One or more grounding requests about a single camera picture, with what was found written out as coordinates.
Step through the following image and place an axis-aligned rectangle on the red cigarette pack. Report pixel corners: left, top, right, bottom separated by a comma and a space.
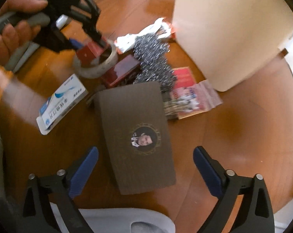
170, 67, 207, 119

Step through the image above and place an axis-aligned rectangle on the white orange snack wrapper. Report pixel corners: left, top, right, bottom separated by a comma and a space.
114, 17, 175, 54

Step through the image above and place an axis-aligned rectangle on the cotton swab plastic bag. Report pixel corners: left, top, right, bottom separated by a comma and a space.
164, 80, 223, 119

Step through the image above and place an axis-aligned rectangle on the silver steel wool scrubber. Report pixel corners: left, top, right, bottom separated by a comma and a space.
133, 33, 176, 92

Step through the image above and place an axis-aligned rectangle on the person's left hand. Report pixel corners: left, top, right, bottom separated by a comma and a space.
0, 0, 48, 66

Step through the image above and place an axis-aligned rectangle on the white tape roll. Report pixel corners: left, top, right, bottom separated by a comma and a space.
72, 39, 118, 79

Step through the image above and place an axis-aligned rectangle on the white blue medicine box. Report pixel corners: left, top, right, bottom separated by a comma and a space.
36, 74, 88, 135

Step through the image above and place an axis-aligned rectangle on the dark red small box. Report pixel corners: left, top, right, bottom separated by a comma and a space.
76, 39, 111, 68

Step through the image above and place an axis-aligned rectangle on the brown book with portrait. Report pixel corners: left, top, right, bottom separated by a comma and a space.
95, 82, 176, 195

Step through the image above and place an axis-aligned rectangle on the cream white trash bin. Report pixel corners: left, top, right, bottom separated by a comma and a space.
173, 0, 293, 91

